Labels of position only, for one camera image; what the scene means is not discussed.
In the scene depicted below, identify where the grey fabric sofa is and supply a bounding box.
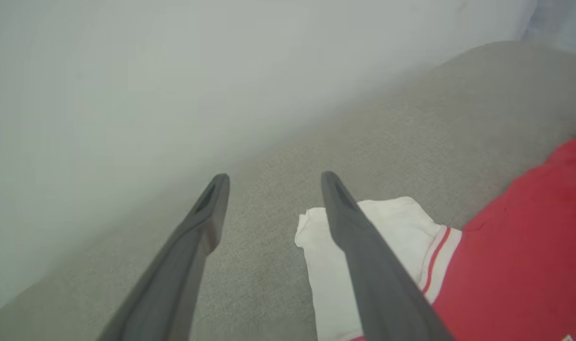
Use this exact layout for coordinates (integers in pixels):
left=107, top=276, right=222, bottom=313
left=0, top=40, right=576, bottom=341

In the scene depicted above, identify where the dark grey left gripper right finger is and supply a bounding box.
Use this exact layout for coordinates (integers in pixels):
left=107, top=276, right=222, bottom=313
left=321, top=171, right=457, bottom=341

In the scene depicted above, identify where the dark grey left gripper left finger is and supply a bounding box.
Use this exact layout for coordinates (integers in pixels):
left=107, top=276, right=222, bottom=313
left=96, top=173, right=230, bottom=341

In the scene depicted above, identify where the red white Bulls jersey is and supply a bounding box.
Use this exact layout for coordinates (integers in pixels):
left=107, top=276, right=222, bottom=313
left=295, top=122, right=576, bottom=341

